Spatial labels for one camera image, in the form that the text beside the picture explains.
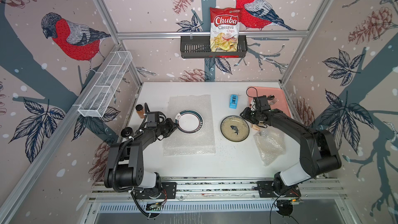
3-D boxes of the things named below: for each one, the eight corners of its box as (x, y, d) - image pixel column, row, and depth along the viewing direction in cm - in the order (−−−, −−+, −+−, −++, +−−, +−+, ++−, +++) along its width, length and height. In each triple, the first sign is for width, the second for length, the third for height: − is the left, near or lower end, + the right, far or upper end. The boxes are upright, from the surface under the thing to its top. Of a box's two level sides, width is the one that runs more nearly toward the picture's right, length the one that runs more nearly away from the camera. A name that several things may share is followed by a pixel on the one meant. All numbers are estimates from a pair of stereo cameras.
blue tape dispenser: (228, 108, 107) (229, 106, 104) (229, 96, 114) (229, 93, 112) (236, 109, 106) (237, 107, 104) (236, 96, 113) (237, 94, 111)
